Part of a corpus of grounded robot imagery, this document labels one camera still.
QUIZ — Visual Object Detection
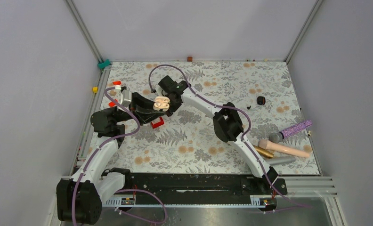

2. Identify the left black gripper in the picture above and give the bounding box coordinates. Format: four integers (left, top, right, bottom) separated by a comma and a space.
108, 92, 167, 125

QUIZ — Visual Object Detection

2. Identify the pink earbud charging case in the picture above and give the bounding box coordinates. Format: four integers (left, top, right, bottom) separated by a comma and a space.
153, 96, 170, 112

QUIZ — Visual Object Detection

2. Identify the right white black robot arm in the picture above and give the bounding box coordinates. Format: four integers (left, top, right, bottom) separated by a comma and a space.
158, 76, 287, 197

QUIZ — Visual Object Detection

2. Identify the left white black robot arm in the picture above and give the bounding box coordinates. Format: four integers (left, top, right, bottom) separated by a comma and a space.
56, 92, 170, 225

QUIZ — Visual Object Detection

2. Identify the black earbud case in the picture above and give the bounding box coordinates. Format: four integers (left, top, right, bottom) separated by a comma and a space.
256, 96, 266, 105

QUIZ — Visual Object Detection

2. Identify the red box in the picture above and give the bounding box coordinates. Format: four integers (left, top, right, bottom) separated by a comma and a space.
150, 116, 164, 129

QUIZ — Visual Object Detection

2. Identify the teal block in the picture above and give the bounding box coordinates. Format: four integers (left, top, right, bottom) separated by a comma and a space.
97, 59, 111, 69

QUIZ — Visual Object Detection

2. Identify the floral table mat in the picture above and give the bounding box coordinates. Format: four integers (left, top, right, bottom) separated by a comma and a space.
107, 61, 304, 174

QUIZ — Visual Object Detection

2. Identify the pink microphone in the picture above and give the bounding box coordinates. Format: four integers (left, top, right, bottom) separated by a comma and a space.
258, 139, 310, 158

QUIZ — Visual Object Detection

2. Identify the gold microphone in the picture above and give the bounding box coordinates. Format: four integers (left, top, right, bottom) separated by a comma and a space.
253, 145, 274, 159

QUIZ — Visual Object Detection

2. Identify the purple glitter microphone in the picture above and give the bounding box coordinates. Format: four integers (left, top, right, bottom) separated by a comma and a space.
268, 120, 313, 144

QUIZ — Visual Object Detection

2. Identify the grey microphone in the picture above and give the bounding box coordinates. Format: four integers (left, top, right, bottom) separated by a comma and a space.
265, 156, 296, 166

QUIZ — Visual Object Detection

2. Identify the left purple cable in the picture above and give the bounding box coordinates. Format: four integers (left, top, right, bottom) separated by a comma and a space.
72, 87, 168, 226

